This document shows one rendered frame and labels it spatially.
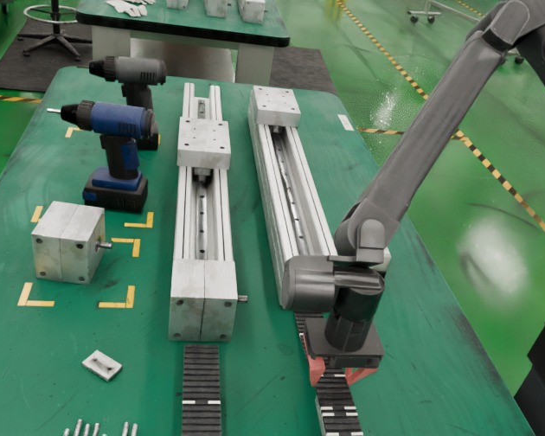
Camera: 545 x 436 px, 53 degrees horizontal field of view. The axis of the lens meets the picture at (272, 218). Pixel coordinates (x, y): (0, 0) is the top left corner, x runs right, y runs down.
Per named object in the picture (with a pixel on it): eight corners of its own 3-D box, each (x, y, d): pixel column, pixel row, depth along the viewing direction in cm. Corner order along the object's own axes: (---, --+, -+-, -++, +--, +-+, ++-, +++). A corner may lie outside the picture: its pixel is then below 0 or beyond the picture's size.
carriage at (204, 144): (227, 181, 118) (231, 153, 114) (176, 176, 116) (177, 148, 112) (224, 146, 131) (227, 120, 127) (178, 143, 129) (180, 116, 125)
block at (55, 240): (103, 287, 93) (102, 243, 88) (35, 278, 92) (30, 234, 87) (118, 252, 102) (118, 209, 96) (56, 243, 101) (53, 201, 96)
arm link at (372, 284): (392, 290, 67) (381, 260, 72) (338, 285, 66) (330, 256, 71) (377, 330, 71) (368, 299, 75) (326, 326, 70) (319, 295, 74)
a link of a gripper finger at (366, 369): (310, 364, 83) (323, 320, 78) (355, 365, 84) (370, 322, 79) (318, 402, 77) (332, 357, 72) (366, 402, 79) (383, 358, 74)
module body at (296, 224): (333, 307, 98) (343, 271, 93) (278, 304, 96) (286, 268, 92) (280, 119, 163) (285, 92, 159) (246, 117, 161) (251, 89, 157)
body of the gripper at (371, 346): (302, 327, 78) (312, 288, 74) (369, 329, 80) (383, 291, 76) (310, 362, 72) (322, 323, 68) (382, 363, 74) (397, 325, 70)
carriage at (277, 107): (296, 137, 141) (301, 112, 138) (254, 133, 139) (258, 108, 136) (288, 112, 154) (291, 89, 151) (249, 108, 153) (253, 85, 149)
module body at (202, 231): (228, 303, 95) (234, 266, 90) (169, 301, 93) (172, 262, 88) (216, 113, 160) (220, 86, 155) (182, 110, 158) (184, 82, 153)
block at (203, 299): (245, 343, 88) (253, 299, 83) (167, 341, 86) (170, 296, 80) (241, 304, 95) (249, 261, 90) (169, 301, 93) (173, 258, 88)
